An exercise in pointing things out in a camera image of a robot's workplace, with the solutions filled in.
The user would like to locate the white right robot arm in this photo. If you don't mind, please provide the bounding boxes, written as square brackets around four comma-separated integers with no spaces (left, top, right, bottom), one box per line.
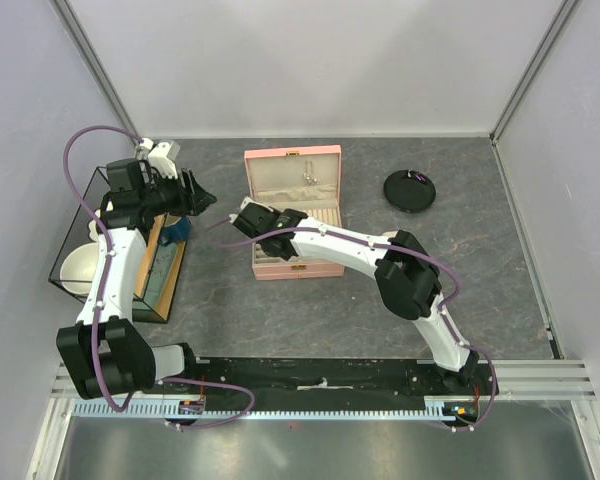
[216,177,477,394]

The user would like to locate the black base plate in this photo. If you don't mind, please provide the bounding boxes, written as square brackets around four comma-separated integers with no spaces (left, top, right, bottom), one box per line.
[145,357,499,411]

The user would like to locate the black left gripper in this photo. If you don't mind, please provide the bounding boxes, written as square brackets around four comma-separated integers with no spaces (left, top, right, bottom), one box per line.
[139,168,216,218]

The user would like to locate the blue mug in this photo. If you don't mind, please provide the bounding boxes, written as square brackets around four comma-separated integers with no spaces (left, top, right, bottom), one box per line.
[159,215,191,247]

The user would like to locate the hair clips on plate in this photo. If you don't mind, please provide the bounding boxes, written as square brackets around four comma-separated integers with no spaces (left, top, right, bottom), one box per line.
[406,170,427,183]

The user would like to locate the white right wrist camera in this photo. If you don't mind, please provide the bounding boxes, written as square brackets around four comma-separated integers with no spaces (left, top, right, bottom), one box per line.
[239,197,267,217]

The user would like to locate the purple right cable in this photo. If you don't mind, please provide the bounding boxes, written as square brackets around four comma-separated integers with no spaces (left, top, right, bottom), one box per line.
[207,215,499,434]

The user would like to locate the wooden board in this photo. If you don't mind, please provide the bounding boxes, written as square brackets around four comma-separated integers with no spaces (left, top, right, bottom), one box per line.
[132,215,187,324]

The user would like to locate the slotted cable duct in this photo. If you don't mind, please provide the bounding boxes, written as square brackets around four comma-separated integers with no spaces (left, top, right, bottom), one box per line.
[72,398,469,421]

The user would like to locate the black wire rack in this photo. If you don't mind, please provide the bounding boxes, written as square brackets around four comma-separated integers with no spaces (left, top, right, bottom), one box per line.
[47,166,177,324]

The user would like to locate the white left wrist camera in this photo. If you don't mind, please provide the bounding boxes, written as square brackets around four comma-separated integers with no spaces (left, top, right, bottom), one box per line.
[138,138,181,179]

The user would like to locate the white round bowl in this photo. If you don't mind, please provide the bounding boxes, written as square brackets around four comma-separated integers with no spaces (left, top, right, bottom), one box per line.
[60,242,100,296]

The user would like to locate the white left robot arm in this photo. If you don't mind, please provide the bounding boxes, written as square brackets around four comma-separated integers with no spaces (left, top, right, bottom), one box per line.
[56,158,216,400]

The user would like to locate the white scalloped dish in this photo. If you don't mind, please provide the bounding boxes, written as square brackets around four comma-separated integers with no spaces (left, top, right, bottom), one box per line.
[88,219,99,243]

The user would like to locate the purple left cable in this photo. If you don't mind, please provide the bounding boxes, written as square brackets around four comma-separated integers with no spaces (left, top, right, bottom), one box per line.
[62,125,256,431]

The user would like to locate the black round plate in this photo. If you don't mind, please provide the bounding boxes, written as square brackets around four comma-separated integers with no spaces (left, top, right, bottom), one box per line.
[383,170,437,213]

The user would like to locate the purple cable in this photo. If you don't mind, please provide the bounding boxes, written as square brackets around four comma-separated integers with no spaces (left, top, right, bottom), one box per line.
[207,215,499,434]
[62,125,256,431]

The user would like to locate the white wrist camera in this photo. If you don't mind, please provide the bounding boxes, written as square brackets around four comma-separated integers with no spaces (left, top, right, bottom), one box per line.
[138,138,181,179]
[239,197,267,217]

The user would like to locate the pink jewelry box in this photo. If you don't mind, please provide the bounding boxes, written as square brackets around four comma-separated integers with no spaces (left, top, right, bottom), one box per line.
[244,145,345,281]

